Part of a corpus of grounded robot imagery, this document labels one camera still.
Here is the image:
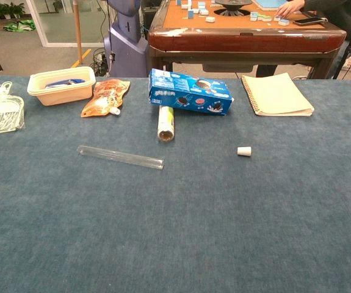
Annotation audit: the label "clear glass test tube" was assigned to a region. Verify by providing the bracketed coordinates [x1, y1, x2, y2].
[76, 145, 165, 170]

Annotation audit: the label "cling film roll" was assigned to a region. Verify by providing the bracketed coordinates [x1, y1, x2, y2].
[157, 105, 175, 143]

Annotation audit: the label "blue cookie box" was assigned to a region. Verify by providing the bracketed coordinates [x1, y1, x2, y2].
[148, 68, 235, 117]

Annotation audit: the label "blue carpet table cover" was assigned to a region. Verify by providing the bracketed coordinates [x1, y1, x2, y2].
[0, 75, 351, 293]

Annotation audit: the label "orange spout pouch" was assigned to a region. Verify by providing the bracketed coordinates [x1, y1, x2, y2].
[80, 78, 131, 118]

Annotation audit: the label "yellow spiral notebook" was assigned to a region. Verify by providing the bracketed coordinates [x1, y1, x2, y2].
[241, 72, 315, 117]

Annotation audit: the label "blue item inside container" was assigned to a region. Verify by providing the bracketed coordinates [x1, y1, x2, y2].
[45, 78, 86, 89]

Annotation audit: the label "beige plastic container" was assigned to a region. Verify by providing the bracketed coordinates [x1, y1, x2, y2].
[27, 66, 97, 107]

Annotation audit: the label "brown mahjong table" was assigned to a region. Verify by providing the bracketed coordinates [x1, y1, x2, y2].
[147, 0, 347, 80]

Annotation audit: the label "black mahjong table dial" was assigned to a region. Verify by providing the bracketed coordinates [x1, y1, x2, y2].
[214, 0, 253, 16]

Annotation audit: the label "wooden pole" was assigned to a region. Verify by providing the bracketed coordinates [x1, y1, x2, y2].
[73, 0, 84, 65]

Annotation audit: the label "blue mahjong mat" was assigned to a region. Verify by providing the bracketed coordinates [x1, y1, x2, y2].
[251, 0, 289, 10]

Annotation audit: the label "clear bagged green comb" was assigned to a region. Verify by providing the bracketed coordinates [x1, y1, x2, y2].
[0, 81, 26, 137]

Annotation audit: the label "black smartphone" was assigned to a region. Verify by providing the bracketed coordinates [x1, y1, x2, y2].
[292, 16, 327, 26]

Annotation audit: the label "green bag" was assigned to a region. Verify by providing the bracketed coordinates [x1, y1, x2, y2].
[3, 19, 37, 32]

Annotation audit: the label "row of potted plants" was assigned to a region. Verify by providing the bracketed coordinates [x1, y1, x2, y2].
[0, 2, 26, 22]

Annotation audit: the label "purple robot pedestal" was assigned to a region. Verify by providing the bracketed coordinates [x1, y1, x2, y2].
[103, 0, 148, 78]

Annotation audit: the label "black floor cables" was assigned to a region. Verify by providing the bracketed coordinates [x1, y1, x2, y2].
[89, 47, 109, 77]

